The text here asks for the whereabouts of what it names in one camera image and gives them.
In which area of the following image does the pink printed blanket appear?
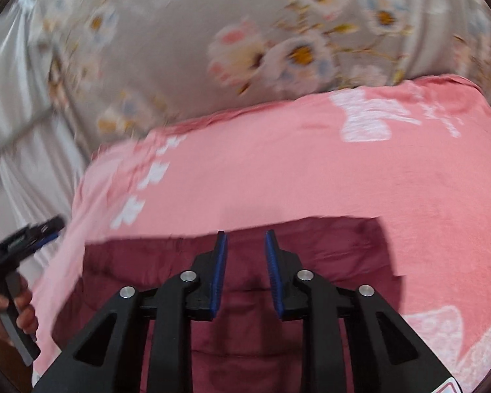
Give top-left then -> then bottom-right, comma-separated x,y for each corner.
30,74 -> 491,393

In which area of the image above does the person's left hand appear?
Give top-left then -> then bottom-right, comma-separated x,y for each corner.
0,276 -> 39,342

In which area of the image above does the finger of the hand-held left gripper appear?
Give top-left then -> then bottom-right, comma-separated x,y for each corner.
30,231 -> 62,251
28,215 -> 66,236

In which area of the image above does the grey floral bed sheet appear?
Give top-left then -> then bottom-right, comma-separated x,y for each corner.
28,0 -> 491,144

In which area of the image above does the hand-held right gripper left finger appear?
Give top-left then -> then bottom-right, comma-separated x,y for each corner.
33,230 -> 228,393

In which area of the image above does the white curtain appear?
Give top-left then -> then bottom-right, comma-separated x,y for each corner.
0,0 -> 91,234

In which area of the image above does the maroon puffer jacket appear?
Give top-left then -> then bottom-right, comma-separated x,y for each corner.
51,216 -> 406,393

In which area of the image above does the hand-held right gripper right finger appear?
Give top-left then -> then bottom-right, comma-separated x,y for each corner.
264,229 -> 455,393

